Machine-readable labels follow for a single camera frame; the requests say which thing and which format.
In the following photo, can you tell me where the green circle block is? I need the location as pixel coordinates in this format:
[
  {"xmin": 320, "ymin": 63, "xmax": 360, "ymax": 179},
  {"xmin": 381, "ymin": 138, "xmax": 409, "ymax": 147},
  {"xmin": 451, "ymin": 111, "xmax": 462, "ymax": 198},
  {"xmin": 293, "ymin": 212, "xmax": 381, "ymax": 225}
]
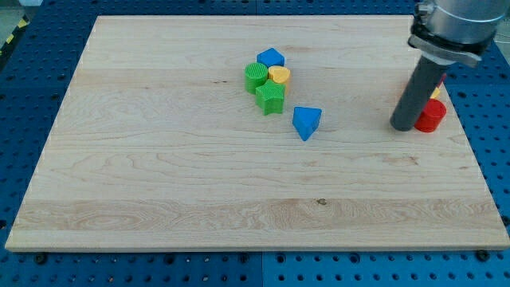
[{"xmin": 244, "ymin": 62, "xmax": 269, "ymax": 94}]

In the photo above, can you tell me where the green star block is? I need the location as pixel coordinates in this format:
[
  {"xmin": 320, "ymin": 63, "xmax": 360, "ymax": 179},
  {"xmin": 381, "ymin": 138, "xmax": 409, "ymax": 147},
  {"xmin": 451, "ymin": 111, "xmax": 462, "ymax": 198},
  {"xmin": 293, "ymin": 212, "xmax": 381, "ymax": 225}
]
[{"xmin": 256, "ymin": 80, "xmax": 285, "ymax": 116}]

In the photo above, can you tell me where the red circle block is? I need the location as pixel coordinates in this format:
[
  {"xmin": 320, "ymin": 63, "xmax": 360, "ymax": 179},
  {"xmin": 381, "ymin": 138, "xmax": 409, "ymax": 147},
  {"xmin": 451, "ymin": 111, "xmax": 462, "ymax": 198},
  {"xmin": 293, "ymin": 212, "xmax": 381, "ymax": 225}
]
[{"xmin": 414, "ymin": 99, "xmax": 447, "ymax": 133}]

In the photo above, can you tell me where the blue pentagon block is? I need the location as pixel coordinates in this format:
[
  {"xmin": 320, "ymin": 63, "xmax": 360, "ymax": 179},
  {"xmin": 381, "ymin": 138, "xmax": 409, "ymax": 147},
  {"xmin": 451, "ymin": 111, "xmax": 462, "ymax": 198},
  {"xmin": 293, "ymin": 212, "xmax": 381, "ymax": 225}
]
[{"xmin": 257, "ymin": 48, "xmax": 285, "ymax": 68}]

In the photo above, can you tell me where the yellow block behind rod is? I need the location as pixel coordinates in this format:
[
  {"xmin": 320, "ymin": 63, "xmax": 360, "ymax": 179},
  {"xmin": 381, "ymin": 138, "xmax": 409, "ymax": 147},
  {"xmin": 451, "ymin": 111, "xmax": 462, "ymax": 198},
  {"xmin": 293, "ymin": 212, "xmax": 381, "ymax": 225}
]
[{"xmin": 430, "ymin": 87, "xmax": 441, "ymax": 99}]

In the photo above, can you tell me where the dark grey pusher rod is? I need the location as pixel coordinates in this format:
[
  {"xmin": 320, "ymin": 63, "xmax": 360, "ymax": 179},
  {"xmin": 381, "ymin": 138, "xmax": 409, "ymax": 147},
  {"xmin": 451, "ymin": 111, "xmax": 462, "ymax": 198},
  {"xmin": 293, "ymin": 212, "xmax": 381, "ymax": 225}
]
[{"xmin": 390, "ymin": 56, "xmax": 448, "ymax": 132}]

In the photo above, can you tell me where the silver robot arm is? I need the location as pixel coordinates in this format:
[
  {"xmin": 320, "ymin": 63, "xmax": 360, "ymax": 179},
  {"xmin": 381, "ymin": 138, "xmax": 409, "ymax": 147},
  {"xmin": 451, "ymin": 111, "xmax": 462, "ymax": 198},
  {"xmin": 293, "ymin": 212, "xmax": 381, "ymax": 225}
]
[{"xmin": 408, "ymin": 0, "xmax": 509, "ymax": 68}]

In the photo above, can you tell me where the red block behind rod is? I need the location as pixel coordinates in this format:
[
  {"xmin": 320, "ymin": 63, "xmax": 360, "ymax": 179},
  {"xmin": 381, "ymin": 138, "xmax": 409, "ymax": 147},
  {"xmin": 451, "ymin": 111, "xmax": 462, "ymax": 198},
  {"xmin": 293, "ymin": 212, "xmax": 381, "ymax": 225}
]
[{"xmin": 436, "ymin": 73, "xmax": 447, "ymax": 88}]

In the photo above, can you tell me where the wooden board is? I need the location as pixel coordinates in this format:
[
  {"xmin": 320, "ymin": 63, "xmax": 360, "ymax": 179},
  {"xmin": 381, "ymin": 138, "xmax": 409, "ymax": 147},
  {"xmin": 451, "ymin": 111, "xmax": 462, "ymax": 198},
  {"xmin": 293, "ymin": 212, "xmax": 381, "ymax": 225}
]
[{"xmin": 6, "ymin": 16, "xmax": 509, "ymax": 252}]

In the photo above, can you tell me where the yellow heart block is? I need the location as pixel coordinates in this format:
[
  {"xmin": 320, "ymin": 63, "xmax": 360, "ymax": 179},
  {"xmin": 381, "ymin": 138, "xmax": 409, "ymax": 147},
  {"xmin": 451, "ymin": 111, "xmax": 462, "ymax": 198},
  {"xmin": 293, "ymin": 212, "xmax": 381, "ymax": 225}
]
[{"xmin": 268, "ymin": 65, "xmax": 292, "ymax": 95}]

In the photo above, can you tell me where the blue triangle block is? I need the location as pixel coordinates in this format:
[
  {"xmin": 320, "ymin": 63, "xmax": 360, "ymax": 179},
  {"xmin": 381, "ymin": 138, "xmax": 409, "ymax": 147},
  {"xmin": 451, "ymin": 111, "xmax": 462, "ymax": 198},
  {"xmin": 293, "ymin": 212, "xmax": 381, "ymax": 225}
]
[{"xmin": 292, "ymin": 106, "xmax": 322, "ymax": 141}]

